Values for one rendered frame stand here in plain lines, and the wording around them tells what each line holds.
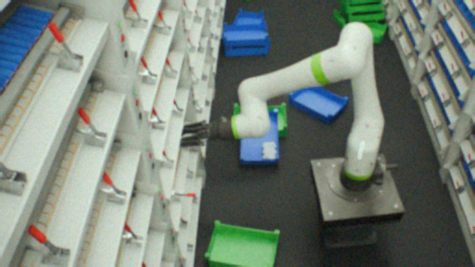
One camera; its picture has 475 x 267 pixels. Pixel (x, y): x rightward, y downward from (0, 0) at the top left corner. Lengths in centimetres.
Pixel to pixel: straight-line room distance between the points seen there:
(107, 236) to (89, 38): 42
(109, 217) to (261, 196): 139
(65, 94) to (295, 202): 170
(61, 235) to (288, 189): 169
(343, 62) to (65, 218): 106
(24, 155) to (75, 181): 21
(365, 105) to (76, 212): 131
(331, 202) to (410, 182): 72
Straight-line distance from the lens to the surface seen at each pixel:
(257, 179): 242
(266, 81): 174
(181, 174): 185
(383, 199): 194
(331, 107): 284
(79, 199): 86
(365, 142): 180
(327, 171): 201
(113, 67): 102
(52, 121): 74
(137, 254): 122
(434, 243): 231
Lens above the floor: 186
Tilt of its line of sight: 42 degrees down
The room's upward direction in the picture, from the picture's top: 1 degrees clockwise
